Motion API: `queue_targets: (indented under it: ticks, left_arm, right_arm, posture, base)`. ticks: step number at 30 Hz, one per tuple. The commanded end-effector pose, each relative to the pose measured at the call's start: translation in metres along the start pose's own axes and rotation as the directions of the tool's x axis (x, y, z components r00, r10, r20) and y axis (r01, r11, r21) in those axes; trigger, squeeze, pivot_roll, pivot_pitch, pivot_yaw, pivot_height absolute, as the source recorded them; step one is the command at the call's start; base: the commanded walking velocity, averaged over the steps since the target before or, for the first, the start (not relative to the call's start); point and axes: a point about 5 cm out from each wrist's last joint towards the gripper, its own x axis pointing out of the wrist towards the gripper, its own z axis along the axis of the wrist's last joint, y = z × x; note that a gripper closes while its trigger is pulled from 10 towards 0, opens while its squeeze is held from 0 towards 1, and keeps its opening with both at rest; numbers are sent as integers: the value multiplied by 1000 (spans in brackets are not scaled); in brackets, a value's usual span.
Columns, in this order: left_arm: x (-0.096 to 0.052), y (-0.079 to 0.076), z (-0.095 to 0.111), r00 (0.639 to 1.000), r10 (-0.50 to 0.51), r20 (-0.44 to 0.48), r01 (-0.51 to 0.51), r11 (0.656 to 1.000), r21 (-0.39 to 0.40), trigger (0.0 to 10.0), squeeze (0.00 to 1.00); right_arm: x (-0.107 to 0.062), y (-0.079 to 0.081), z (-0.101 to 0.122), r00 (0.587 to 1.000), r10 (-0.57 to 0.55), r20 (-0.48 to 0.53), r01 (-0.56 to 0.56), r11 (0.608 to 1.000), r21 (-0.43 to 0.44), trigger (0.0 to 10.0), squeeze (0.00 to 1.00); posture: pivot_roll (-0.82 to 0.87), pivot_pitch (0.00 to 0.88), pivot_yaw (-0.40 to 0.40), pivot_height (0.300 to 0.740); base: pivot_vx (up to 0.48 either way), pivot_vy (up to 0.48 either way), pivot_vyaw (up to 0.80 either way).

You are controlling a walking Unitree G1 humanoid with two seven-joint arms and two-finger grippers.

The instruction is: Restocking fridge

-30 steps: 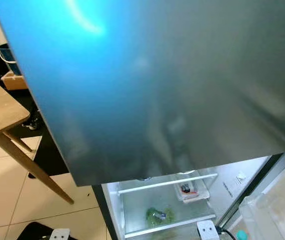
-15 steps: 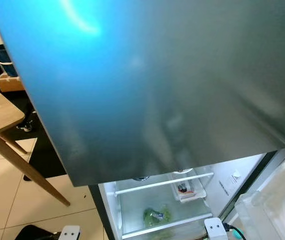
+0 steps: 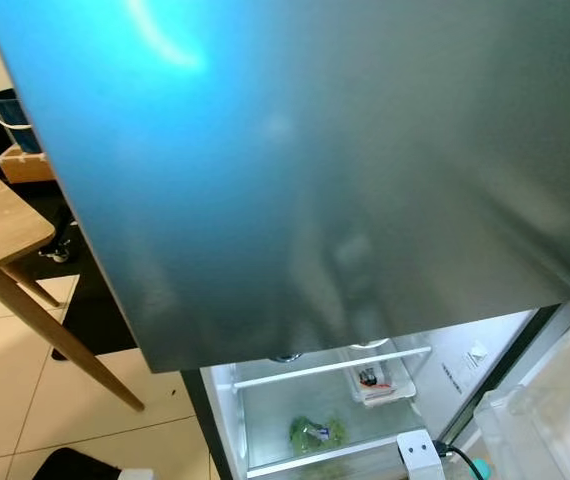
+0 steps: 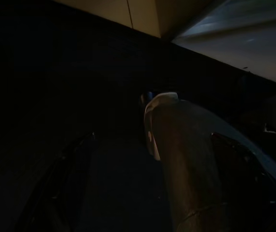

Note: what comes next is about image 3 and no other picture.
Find glass fridge shelf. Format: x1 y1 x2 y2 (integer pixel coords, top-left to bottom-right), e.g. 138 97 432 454
230 346 434 389
245 435 411 476

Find green leafy vegetables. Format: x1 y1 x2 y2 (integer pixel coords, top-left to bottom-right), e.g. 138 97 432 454
288 415 348 459

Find silver two-door fridge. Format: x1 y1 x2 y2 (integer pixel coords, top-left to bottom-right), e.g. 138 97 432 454
0 0 570 480

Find black floor mat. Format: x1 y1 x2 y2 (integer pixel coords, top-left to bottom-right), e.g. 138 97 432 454
25 180 138 361

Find clear food container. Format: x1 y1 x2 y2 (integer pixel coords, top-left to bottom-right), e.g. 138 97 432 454
347 350 416 404

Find blue bucket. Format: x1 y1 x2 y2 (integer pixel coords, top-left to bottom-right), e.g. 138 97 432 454
0 88 44 154

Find small wooden box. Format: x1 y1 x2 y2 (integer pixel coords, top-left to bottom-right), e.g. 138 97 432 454
0 145 56 184

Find dark speckled rug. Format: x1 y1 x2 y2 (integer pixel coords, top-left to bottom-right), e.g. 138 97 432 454
43 447 126 480

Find small caster wheel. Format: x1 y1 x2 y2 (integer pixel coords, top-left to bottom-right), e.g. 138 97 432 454
45 235 76 263

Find black robot body cable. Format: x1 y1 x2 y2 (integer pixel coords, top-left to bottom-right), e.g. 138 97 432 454
433 442 486 480

